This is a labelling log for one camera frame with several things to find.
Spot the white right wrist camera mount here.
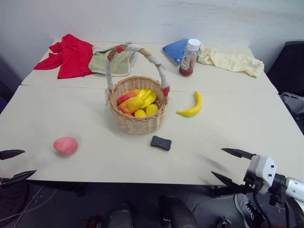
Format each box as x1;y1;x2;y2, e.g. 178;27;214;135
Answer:
245;154;278;194

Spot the red cloth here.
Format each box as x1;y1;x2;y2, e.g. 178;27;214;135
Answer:
33;34;96;80

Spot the yellow banana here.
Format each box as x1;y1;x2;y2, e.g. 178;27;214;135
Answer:
176;91;203;118

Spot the yellow ridged starfruit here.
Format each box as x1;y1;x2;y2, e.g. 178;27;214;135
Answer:
136;88;158;108

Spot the white sneaker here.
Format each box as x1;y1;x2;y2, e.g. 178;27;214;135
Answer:
234;193;264;225

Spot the wicker basket with wrapped handle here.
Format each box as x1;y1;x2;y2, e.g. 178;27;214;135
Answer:
104;43;171;135

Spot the red and yellow mango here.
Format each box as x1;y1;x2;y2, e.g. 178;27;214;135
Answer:
117;97;144;114

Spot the blue folded cloth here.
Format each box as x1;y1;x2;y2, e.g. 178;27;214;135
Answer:
162;38;191;66

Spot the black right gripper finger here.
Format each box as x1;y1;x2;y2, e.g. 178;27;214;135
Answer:
221;148;256;161
211;171;247;191

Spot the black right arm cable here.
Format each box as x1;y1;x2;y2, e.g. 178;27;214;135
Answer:
252;190;290;228

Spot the grey plastic crate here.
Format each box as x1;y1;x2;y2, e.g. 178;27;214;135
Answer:
280;91;304;134

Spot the red orange elongated fruit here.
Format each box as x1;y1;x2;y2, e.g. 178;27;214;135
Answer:
118;91;140;105

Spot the black chair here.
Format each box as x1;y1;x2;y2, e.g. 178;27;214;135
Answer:
266;40;304;96

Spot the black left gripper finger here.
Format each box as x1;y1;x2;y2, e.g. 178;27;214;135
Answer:
0;149;26;161
0;169;38;189

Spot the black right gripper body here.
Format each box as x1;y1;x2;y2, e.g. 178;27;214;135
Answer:
243;169;263;192

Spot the cream yellow towel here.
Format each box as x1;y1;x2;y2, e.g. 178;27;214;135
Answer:
197;46;265;79

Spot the black sponge block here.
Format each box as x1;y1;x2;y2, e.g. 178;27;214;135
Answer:
150;135;172;152

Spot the pink peach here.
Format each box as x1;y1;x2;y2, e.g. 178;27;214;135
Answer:
53;136;79;156

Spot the pale green cloth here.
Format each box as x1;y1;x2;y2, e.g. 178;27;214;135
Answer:
88;42;138;78

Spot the ketchup bottle with white cap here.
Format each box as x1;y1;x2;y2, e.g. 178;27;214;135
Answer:
179;38;201;77

